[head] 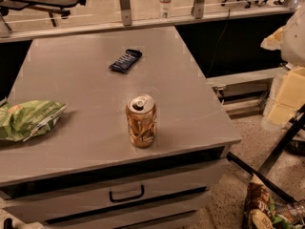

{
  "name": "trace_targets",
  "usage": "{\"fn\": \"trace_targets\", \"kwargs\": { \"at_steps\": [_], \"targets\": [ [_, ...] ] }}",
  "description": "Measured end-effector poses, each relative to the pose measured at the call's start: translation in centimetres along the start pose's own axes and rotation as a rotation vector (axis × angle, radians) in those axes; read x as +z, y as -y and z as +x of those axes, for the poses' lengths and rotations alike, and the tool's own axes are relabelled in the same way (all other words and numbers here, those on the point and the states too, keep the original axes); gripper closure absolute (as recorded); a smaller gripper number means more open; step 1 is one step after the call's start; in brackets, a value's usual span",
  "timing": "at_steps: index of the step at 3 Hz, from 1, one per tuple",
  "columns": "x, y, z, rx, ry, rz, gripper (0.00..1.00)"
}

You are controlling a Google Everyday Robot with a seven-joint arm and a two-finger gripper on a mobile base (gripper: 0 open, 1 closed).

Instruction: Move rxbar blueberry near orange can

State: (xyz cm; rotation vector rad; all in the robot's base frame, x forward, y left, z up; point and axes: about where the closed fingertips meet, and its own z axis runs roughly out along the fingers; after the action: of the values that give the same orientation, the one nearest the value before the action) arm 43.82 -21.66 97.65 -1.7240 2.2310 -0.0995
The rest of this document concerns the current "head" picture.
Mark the dark blue rxbar wrapper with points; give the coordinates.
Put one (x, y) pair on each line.
(124, 62)

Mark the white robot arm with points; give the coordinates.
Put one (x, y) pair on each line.
(293, 38)

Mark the orange soda can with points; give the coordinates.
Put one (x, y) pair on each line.
(141, 119)

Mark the grey drawer cabinet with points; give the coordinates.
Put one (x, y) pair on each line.
(176, 187)

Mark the clear plastic water bottle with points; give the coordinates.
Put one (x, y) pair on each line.
(165, 7)

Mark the green chip bag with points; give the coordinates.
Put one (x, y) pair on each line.
(23, 121)

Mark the chip bag on floor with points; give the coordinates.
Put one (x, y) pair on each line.
(262, 212)

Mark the metal railing frame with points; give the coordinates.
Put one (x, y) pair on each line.
(116, 15)

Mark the black drawer handle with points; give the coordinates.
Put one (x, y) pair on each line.
(128, 195)

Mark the black metal stand frame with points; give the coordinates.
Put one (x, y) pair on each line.
(298, 123)

